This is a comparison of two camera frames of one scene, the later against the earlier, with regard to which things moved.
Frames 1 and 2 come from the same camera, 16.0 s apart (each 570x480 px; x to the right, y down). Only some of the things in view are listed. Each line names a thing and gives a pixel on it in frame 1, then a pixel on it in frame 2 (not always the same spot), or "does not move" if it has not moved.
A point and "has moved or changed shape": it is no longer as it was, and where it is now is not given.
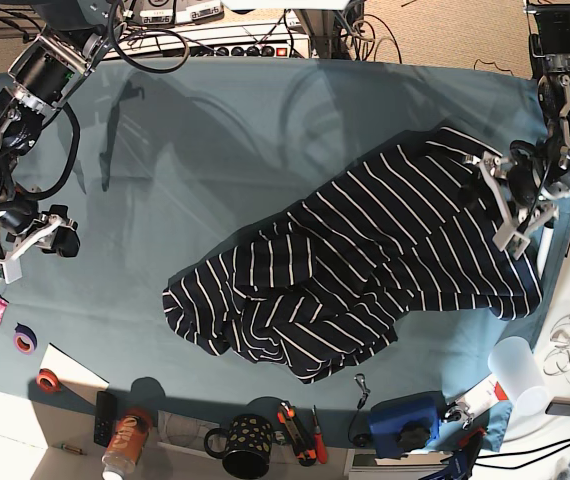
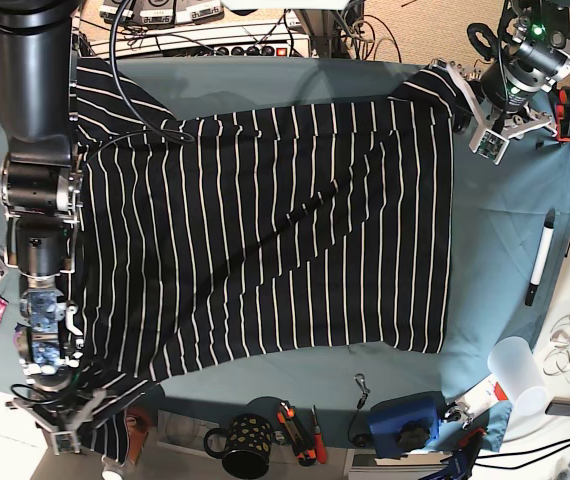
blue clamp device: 406,424 does not move
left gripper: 19,229 → 61,421
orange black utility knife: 304,455 does not move
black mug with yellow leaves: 250,441 does not move
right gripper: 517,179 → 496,127
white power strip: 260,39 does not move
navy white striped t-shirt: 326,285 has moved or changed shape
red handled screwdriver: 321,450 does not move
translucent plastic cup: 513,363 does not move
